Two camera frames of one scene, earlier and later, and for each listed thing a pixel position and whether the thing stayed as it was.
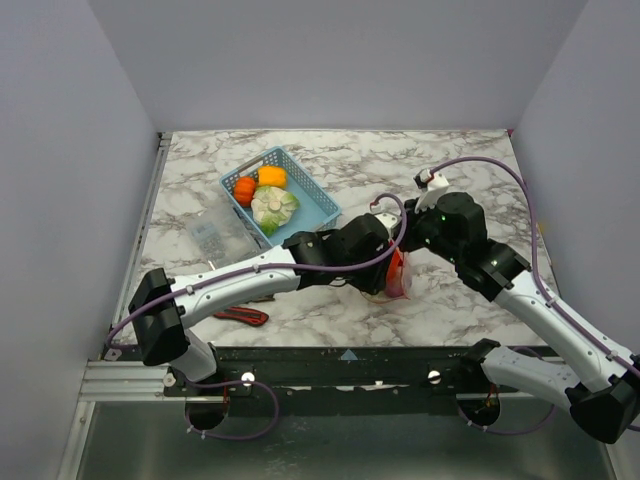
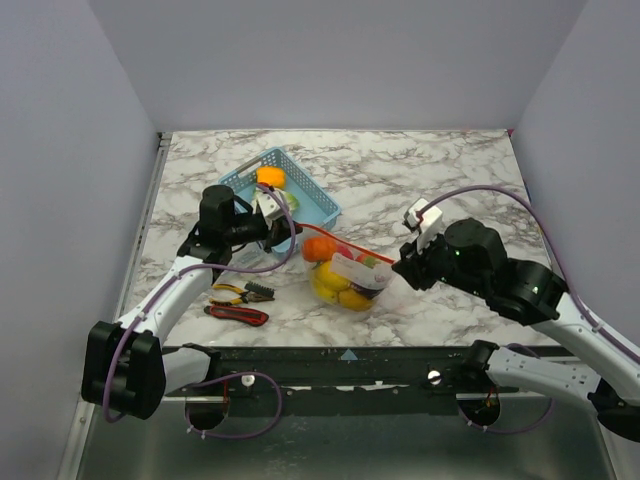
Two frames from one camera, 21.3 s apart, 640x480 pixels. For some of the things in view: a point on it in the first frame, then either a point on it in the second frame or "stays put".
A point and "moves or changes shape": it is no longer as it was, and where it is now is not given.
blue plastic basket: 317,209 stays put
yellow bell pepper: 272,176 stays put
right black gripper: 410,232 -> 413,268
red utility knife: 251,317 stays put
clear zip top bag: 398,279 moves or changes shape
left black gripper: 376,280 -> 280,229
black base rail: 333,381 stays put
